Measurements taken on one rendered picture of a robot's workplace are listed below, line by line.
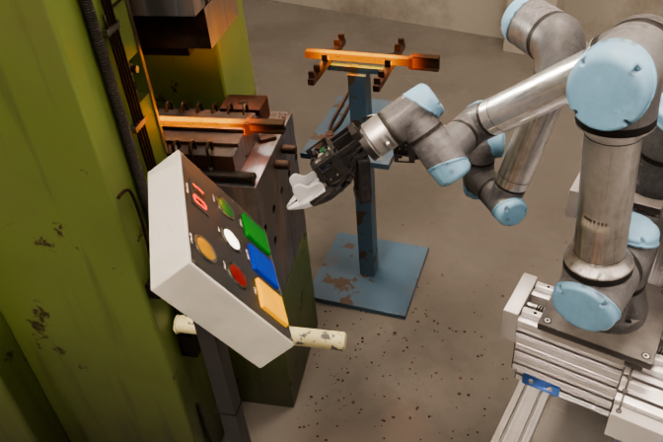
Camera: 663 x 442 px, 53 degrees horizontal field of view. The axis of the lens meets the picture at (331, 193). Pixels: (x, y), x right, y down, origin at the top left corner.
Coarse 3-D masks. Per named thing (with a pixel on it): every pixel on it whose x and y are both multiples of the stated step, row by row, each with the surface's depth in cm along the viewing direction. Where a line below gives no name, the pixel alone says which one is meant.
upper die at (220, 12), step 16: (224, 0) 153; (144, 16) 146; (160, 16) 145; (208, 16) 144; (224, 16) 154; (144, 32) 148; (160, 32) 147; (176, 32) 147; (192, 32) 146; (208, 32) 145; (224, 32) 154; (208, 48) 148
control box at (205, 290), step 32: (160, 192) 120; (192, 192) 119; (224, 192) 135; (160, 224) 113; (192, 224) 111; (224, 224) 124; (160, 256) 107; (192, 256) 103; (224, 256) 114; (160, 288) 102; (192, 288) 104; (224, 288) 106; (256, 288) 118; (192, 320) 108; (224, 320) 110; (256, 320) 111; (256, 352) 116
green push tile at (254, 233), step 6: (246, 216) 135; (246, 222) 133; (252, 222) 136; (246, 228) 132; (252, 228) 134; (258, 228) 138; (246, 234) 131; (252, 234) 132; (258, 234) 136; (264, 234) 139; (252, 240) 131; (258, 240) 133; (264, 240) 137; (258, 246) 132; (264, 246) 134; (264, 252) 134
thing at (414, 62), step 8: (312, 48) 216; (312, 56) 215; (320, 56) 214; (336, 56) 212; (344, 56) 211; (352, 56) 210; (360, 56) 209; (368, 56) 208; (376, 56) 208; (384, 56) 207; (392, 56) 207; (400, 56) 206; (408, 56) 206; (416, 56) 203; (424, 56) 203; (432, 56) 202; (392, 64) 207; (400, 64) 206; (408, 64) 204; (416, 64) 205; (424, 64) 204; (432, 64) 203
